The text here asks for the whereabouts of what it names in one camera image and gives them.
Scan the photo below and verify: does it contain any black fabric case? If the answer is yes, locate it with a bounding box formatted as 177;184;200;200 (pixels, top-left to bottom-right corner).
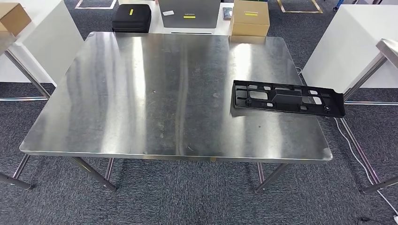
111;3;153;34

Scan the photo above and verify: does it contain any steel workbench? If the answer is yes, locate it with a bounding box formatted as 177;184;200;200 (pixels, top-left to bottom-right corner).
0;31;52;191
339;38;398;195
19;31;333;195

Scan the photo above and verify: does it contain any white table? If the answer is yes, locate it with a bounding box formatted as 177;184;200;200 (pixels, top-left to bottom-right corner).
118;0;234;36

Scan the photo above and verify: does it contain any black plastic bracket plate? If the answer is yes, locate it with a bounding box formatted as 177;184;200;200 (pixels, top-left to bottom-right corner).
232;80;346;119

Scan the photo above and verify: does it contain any grey laptop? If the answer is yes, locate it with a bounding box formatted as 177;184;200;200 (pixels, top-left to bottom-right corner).
158;0;222;29

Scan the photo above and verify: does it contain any white floor cable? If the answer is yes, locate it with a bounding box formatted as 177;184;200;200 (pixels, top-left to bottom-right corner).
295;67;398;223

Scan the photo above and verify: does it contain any brown cardboard box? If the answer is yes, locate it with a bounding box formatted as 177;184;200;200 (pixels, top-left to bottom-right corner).
230;0;270;38
0;2;32;37

